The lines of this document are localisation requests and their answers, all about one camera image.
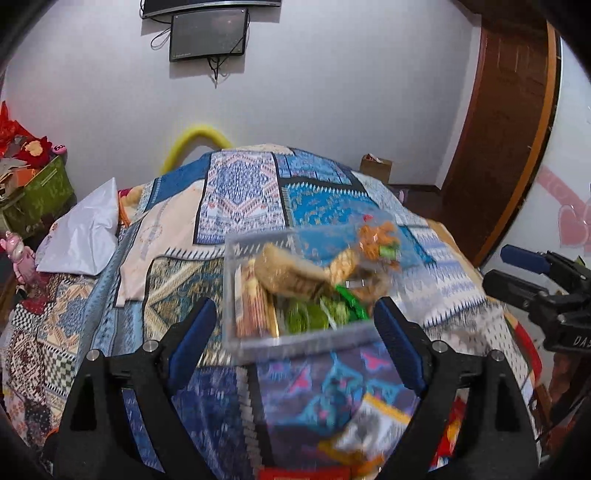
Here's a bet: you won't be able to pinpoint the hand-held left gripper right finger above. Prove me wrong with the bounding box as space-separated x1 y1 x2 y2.
373 296 540 480

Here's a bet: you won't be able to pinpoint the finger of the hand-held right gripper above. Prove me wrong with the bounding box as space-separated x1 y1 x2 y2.
500 244 555 276
481 270 557 317

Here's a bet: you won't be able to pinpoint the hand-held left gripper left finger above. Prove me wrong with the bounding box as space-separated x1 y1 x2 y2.
58 298 218 480

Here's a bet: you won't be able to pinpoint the clear plastic container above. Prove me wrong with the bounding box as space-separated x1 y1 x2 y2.
224 225 404 358

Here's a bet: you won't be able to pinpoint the green-edged pastry packet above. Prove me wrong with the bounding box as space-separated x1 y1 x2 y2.
333 284 371 322

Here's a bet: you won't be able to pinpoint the long clear biscuit packet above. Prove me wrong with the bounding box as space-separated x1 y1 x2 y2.
235 257 279 339

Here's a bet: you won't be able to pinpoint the clear square cracker packet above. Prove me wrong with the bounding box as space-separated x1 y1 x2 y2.
318 394 417 468

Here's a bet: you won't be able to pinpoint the brown cake packet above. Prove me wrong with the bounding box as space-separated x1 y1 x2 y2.
327 250 366 285

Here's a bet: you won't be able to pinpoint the small green jelly packet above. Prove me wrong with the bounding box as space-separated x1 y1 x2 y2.
277 295 334 334

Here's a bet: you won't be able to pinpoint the round cookies packet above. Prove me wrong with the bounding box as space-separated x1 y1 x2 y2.
355 216 403 274

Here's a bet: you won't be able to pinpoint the triangular sandwich packet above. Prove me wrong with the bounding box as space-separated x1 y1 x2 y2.
254 243 334 302

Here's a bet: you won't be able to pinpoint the pink heart stickers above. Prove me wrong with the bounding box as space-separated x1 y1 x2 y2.
536 165 591 254

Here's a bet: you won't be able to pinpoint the red cartoon snack bag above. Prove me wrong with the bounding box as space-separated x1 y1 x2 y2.
433 397 468 468

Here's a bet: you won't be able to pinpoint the cream cloth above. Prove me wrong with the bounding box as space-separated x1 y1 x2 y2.
115 179 207 308

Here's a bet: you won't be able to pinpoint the wooden door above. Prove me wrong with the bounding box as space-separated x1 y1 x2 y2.
441 21 551 261

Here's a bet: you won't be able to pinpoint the white sliding wardrobe door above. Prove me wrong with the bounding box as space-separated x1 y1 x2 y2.
480 34 591 280

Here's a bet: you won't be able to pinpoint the white plastic bag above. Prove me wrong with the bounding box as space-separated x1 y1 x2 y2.
35 177 121 278

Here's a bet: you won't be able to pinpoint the red fried snack bag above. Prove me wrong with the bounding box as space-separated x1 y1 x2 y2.
257 466 380 480

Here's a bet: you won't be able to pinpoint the printed patchwork blanket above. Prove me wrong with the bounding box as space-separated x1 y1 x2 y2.
0 143 543 480

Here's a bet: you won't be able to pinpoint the cardboard box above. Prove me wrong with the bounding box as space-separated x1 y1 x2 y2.
359 153 393 185

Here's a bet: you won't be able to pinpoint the pink toy figure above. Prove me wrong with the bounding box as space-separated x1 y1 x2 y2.
0 230 36 283

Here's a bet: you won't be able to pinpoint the yellow hoop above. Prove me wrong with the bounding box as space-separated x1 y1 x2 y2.
159 126 232 177

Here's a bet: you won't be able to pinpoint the green storage box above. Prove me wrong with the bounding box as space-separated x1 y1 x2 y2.
0 154 75 237

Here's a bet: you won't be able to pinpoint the black monitor cable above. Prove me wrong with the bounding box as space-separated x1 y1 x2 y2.
207 54 227 88

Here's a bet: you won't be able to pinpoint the small wall monitor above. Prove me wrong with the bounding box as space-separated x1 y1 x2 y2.
168 8 250 64

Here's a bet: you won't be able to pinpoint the wall television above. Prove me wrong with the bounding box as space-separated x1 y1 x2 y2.
141 0 283 20

